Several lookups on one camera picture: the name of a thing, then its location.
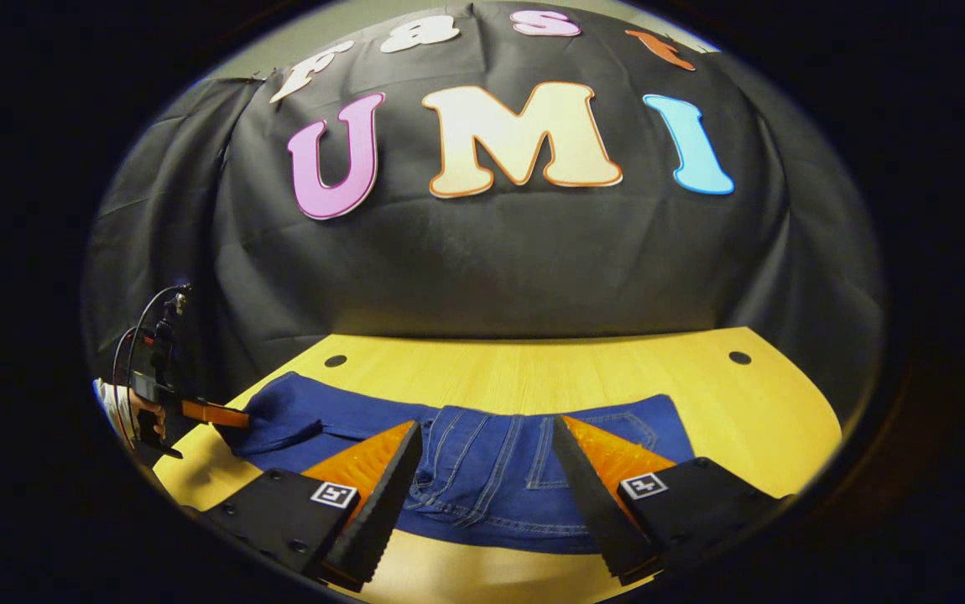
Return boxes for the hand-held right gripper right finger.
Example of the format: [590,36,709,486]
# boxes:
[551,416,795,586]

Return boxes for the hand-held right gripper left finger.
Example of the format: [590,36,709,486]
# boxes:
[196,420,424,593]

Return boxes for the blue denim jeans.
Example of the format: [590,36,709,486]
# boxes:
[214,372,697,555]

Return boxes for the black backdrop cloth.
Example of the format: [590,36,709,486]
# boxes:
[81,0,884,420]

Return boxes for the thin red cable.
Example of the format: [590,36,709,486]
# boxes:
[112,329,154,395]

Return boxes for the black cable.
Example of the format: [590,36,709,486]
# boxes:
[125,285,190,395]

